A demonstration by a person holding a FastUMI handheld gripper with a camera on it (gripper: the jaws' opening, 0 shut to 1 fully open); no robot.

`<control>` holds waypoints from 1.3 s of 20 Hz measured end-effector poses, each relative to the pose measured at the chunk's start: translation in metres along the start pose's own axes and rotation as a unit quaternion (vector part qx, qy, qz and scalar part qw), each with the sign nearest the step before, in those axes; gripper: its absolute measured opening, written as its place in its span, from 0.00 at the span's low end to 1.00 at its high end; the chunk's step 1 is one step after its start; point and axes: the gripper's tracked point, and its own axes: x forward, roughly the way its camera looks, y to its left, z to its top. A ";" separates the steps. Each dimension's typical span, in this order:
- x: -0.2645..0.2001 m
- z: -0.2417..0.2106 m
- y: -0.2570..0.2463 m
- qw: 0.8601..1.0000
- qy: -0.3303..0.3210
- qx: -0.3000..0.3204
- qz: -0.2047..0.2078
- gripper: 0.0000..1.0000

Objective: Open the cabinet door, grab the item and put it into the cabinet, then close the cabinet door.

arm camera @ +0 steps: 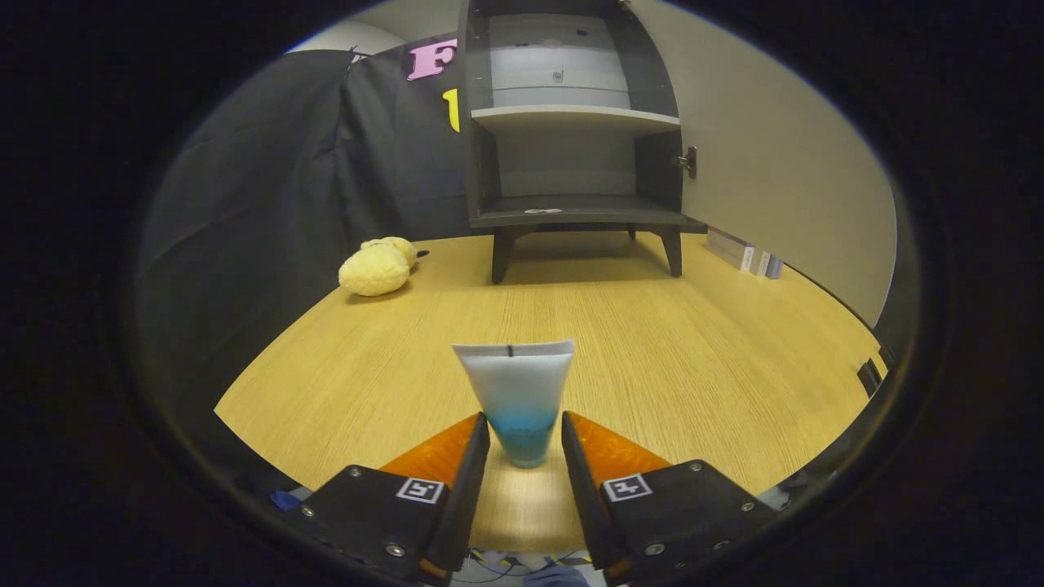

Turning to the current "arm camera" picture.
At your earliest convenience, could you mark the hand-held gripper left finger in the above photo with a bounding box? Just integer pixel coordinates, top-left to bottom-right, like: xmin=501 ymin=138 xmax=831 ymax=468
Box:
xmin=298 ymin=412 xmax=492 ymax=584

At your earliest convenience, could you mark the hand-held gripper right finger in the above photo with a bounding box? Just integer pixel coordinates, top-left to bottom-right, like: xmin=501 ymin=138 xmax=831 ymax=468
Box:
xmin=560 ymin=410 xmax=780 ymax=584

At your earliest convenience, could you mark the blue and white tube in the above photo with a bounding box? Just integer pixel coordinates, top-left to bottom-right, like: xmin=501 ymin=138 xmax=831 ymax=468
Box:
xmin=452 ymin=340 xmax=576 ymax=470

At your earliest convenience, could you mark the beige cabinet door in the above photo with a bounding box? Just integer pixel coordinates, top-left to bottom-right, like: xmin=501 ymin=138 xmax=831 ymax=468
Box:
xmin=628 ymin=0 xmax=898 ymax=327

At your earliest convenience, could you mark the yellow plush toy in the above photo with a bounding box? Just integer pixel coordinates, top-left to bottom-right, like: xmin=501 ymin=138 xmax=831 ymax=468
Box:
xmin=338 ymin=236 xmax=431 ymax=298

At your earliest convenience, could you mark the black backdrop cloth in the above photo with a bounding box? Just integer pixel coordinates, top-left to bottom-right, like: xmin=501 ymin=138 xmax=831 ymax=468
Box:
xmin=135 ymin=33 xmax=490 ymax=490

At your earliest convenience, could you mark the grey cabinet shelf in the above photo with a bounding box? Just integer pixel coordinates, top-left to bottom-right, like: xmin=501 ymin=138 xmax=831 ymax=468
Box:
xmin=471 ymin=106 xmax=681 ymax=136

